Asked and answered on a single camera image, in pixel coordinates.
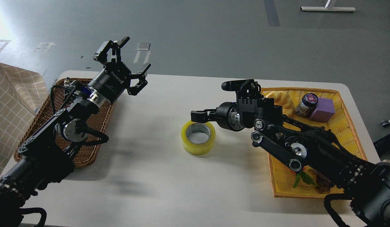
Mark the purple foam block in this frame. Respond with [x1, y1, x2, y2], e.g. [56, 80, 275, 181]
[309, 97, 335, 122]

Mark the small dark glass jar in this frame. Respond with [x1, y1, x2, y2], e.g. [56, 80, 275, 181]
[295, 92, 318, 117]

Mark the orange toy carrot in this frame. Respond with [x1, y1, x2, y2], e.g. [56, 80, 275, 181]
[290, 169, 319, 188]

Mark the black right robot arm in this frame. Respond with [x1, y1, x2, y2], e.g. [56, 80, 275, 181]
[191, 79, 390, 227]

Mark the white metal stand base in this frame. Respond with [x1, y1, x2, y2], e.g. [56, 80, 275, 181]
[300, 0, 356, 12]

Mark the brown toy animal figure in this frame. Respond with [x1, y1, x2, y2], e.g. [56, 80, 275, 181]
[309, 169, 333, 194]

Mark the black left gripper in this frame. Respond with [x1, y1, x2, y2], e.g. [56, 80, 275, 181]
[87, 36, 151, 104]

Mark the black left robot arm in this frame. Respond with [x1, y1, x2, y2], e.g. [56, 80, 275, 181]
[0, 37, 150, 227]

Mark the beige checked cloth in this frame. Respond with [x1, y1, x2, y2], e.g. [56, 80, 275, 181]
[0, 63, 48, 174]

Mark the toy croissant bread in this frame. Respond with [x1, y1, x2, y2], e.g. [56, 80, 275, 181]
[265, 91, 295, 118]

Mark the brown wicker basket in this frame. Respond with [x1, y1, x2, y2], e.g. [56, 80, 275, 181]
[14, 78, 115, 168]

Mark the yellow packing tape roll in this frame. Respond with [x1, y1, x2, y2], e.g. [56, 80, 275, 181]
[181, 121, 215, 155]

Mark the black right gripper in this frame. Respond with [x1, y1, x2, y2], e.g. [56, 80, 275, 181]
[191, 102, 244, 131]

